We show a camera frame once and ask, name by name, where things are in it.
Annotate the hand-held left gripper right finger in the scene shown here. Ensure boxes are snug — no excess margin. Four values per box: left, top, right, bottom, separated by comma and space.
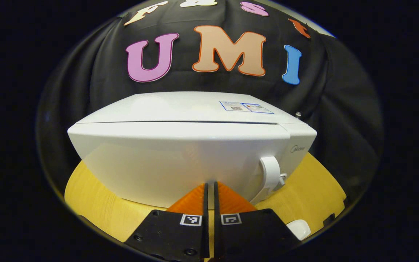
214, 181, 301, 262

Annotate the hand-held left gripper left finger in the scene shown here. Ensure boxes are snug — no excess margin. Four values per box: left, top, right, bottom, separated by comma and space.
124, 183, 210, 262

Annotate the white square plate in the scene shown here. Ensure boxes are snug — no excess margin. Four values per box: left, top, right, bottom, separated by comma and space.
286, 219, 311, 241

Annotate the white microwave oven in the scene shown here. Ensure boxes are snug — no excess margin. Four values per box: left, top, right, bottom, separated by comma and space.
67, 91, 318, 209

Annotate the black backdrop cloth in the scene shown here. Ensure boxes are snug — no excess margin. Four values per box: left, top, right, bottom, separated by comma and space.
37, 0, 384, 204

